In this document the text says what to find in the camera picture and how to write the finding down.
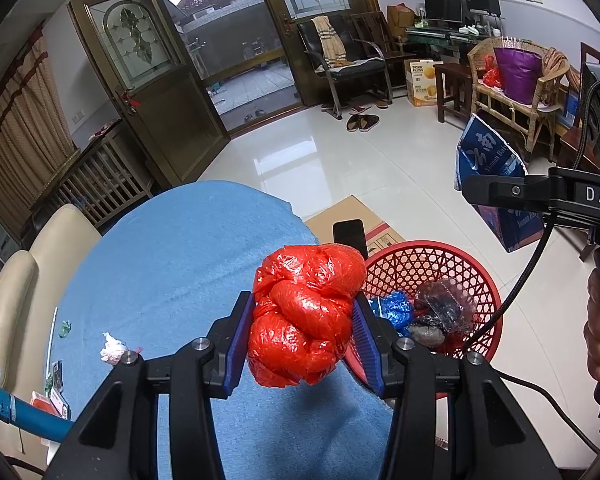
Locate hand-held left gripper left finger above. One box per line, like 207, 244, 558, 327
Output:
45, 290, 257, 480

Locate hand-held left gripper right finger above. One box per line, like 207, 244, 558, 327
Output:
351, 291, 563, 480

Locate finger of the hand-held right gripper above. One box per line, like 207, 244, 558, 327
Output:
460, 170, 553, 211

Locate blue plastic bag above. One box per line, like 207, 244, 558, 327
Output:
370, 291, 415, 338

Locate knotted red plastic bag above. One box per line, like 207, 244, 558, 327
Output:
247, 243, 367, 388

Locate clear plastic wrapper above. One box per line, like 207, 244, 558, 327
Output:
414, 280, 476, 333

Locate red plastic basket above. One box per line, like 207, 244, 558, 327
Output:
342, 241, 503, 401

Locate white tissue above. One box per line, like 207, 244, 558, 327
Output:
99, 332, 130, 365

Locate blue paper shopping bag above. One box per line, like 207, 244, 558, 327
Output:
454, 112, 548, 253

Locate wicker armchair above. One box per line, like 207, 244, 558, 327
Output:
467, 37, 581, 161

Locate blue tablecloth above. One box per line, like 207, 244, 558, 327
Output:
55, 180, 396, 480

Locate red plastic carrier bag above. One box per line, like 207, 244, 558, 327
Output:
481, 54, 503, 90

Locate purple bag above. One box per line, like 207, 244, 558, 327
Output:
494, 46, 545, 103

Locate black smartphone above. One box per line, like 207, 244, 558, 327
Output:
332, 219, 368, 261

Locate wooden stool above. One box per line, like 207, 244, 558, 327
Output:
434, 62, 473, 123

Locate brown striped cloth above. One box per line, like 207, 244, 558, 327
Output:
542, 47, 581, 91

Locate orange carton box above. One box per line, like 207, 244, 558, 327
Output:
404, 59, 438, 107

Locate cardboard box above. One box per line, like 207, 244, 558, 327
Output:
302, 195, 406, 261

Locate glass computer desk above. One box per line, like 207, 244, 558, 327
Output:
405, 20, 506, 56

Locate white label card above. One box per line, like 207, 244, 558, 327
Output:
50, 390, 73, 421

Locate black printer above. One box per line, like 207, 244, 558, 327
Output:
462, 0, 503, 16

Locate black metal chair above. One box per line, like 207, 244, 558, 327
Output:
297, 15, 393, 120

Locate black computer monitor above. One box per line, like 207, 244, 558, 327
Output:
424, 0, 465, 25

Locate brown paper bag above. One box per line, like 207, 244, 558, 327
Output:
386, 4, 415, 36

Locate orange packet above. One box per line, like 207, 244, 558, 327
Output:
30, 392, 58, 416

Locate dark wooden chair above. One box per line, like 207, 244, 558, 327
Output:
350, 10, 416, 61

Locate cream leather sofa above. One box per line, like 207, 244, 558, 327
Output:
0, 203, 103, 461

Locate teal water bottle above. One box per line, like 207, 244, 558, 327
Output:
0, 364, 76, 443

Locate wooden crib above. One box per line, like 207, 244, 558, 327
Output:
30, 120, 153, 231

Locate open wooden glass door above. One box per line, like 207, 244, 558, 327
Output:
69, 0, 231, 188

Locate striped beige towel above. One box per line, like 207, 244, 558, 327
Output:
312, 16, 353, 68

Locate red cloth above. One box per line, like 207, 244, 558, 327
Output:
89, 120, 121, 141

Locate closed wooden glass door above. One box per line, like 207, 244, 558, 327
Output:
247, 0, 381, 111

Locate beige curtains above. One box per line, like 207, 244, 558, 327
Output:
0, 35, 78, 241

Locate black cable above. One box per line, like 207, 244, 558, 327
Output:
462, 77, 600, 458

